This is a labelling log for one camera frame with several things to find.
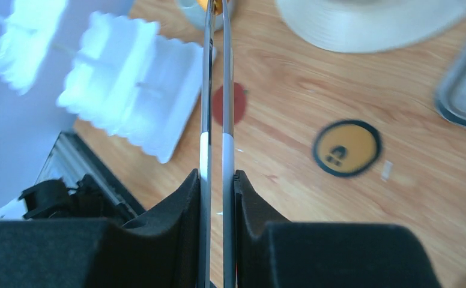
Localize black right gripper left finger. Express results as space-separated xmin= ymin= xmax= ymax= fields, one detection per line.
xmin=0 ymin=170 xmax=200 ymax=287

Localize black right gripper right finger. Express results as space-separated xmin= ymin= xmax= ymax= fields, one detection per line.
xmin=234 ymin=170 xmax=440 ymax=287

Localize metal food tongs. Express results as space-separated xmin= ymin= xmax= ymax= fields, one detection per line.
xmin=196 ymin=0 xmax=237 ymax=288

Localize white tiered dessert stand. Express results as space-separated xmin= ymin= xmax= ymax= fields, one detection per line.
xmin=0 ymin=1 xmax=202 ymax=163

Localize orange macaron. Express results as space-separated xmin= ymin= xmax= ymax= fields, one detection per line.
xmin=196 ymin=0 xmax=223 ymax=15

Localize yellow black round coaster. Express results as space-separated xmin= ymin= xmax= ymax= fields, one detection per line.
xmin=311 ymin=119 xmax=383 ymax=178

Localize dark red round coaster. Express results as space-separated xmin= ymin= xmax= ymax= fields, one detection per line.
xmin=212 ymin=82 xmax=247 ymax=126

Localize white ceramic mug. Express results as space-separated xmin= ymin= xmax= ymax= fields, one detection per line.
xmin=175 ymin=0 xmax=237 ymax=31

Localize beige bucket hat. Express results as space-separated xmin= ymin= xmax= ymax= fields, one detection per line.
xmin=275 ymin=0 xmax=466 ymax=53

